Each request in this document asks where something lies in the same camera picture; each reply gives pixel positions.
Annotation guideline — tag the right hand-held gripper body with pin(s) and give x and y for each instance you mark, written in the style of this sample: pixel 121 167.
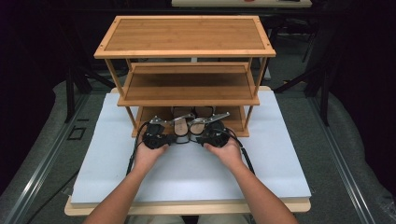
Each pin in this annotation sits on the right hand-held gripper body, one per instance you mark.
pixel 216 137

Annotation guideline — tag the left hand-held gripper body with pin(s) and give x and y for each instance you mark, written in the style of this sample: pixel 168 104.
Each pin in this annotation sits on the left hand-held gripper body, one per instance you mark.
pixel 154 138

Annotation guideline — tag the wooden shoe rack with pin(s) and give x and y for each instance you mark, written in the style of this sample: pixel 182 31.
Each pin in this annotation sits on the wooden shoe rack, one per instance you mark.
pixel 186 34

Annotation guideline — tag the person's right hand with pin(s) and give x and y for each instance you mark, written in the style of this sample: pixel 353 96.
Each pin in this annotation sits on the person's right hand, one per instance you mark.
pixel 229 154

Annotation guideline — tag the person's left hand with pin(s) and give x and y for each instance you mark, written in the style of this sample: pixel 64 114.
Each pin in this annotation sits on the person's left hand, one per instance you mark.
pixel 146 158

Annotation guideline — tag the white foam mat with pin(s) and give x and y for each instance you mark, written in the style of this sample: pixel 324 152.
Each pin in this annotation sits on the white foam mat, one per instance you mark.
pixel 193 177

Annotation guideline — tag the black metal stand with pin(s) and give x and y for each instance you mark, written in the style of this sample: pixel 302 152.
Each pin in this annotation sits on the black metal stand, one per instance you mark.
pixel 325 96
pixel 70 93

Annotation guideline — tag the aluminium floor rail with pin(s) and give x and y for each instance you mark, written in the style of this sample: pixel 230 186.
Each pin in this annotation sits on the aluminium floor rail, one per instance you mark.
pixel 37 180
pixel 342 168

